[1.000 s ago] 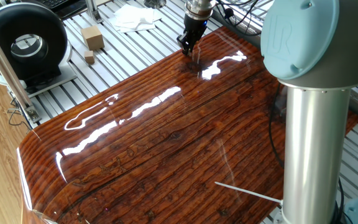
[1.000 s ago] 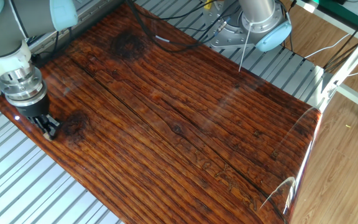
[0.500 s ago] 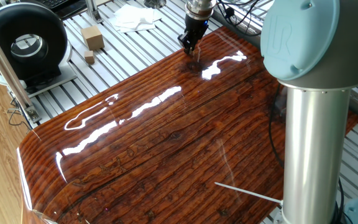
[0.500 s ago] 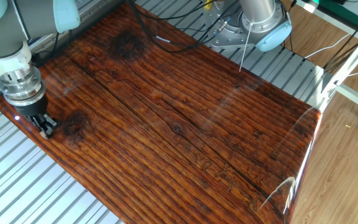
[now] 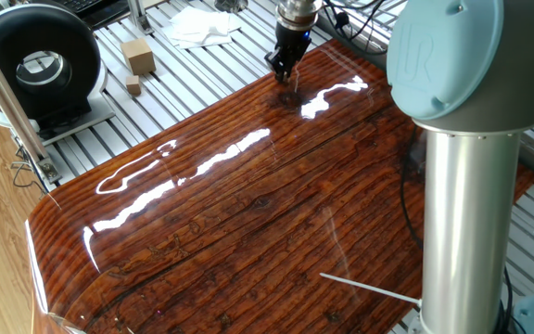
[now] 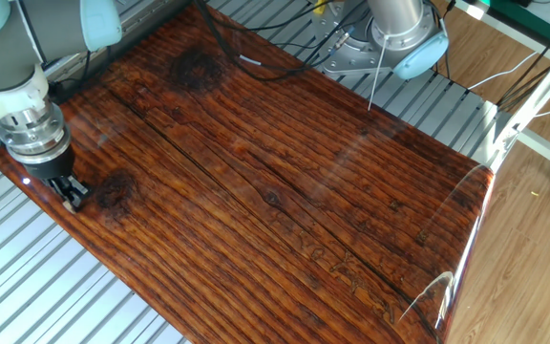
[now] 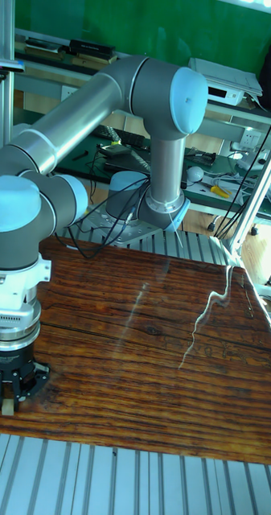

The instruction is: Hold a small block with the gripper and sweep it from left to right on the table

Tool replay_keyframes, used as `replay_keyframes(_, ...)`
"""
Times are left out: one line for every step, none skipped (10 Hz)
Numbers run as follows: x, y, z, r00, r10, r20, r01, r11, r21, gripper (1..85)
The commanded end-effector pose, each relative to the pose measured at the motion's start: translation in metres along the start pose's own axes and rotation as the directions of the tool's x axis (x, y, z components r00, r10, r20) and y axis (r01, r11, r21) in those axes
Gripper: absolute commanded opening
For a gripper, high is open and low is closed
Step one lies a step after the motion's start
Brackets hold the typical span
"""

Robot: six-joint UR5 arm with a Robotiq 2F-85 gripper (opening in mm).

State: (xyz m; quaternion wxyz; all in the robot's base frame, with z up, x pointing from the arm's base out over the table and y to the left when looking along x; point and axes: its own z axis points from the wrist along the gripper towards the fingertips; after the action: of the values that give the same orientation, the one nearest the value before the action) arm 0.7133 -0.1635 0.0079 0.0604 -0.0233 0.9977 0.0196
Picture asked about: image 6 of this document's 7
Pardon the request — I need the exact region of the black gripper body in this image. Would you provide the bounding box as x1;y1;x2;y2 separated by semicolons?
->
25;145;76;182

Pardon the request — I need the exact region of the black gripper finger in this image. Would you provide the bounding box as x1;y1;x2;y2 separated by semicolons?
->
64;175;90;208
48;177;74;204

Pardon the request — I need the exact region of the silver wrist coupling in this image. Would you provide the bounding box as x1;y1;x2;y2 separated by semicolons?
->
0;100;72;166

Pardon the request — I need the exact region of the glossy wood-print table mat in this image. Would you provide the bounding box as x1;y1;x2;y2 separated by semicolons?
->
0;0;496;344

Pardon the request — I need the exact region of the silver robot mounting plate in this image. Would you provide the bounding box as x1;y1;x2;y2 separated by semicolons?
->
316;13;395;77

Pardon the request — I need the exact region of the white table bar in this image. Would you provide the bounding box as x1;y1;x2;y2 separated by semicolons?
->
454;0;550;73

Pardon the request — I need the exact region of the green board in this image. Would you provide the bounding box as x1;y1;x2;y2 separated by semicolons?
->
477;0;550;49

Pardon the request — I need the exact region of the white wrist mount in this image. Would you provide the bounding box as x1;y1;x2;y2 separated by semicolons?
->
0;64;51;153

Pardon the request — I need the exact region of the black cable with grey tag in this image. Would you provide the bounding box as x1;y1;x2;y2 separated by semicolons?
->
193;0;357;81

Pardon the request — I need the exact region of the white cable tie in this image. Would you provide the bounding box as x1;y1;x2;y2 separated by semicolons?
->
368;33;391;112

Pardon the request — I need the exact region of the black cable bundle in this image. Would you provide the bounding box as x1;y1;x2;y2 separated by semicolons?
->
494;13;550;110

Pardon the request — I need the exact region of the aluminium frame post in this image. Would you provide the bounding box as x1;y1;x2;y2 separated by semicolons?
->
492;32;550;166

